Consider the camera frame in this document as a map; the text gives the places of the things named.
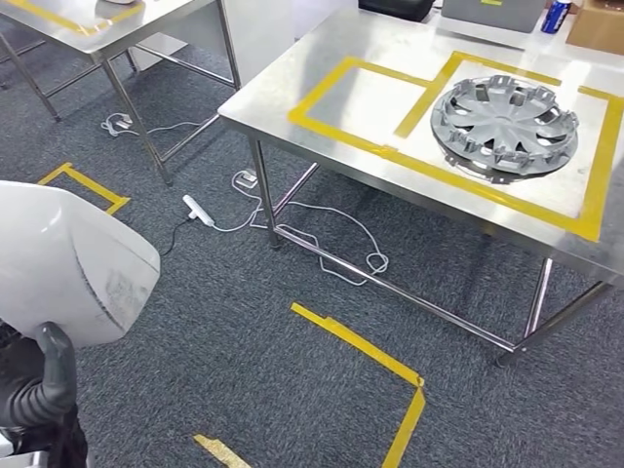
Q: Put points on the yellow tape outline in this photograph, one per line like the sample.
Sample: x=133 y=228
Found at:
x=63 y=22

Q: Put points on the grey laptop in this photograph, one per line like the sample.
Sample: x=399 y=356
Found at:
x=492 y=13

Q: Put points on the steel workbench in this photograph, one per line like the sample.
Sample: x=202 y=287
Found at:
x=302 y=84

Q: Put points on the steel table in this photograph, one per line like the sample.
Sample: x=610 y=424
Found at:
x=146 y=19

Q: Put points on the white power strip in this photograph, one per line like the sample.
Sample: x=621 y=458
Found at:
x=197 y=210

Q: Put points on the brown cardboard box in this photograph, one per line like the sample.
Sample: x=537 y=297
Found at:
x=597 y=29

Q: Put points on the white curved plastic car part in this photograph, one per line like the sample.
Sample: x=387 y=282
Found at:
x=58 y=258

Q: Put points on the blue drink can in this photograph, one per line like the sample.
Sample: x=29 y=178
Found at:
x=554 y=16

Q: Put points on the black zippered hard case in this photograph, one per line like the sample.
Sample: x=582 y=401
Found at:
x=394 y=8

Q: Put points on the grey floor socket box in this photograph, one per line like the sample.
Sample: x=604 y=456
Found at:
x=124 y=121
x=248 y=179

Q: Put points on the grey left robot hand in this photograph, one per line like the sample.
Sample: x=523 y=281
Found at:
x=53 y=381

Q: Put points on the silver plastic wheel hubcap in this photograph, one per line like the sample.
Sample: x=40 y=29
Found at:
x=502 y=126

